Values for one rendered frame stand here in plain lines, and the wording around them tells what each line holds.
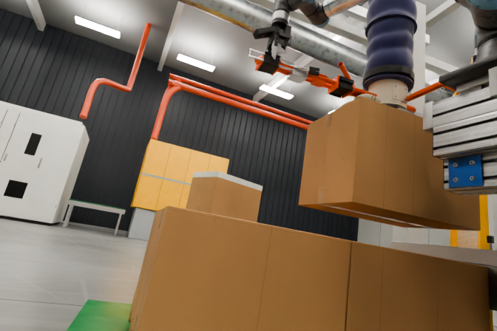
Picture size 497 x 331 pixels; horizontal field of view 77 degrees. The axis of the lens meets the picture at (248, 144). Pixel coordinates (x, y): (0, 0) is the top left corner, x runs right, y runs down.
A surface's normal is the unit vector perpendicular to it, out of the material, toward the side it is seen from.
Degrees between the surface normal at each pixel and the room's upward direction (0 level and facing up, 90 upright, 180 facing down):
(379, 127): 90
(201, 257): 90
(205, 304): 90
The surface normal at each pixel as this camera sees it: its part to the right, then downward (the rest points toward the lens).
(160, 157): 0.39, -0.19
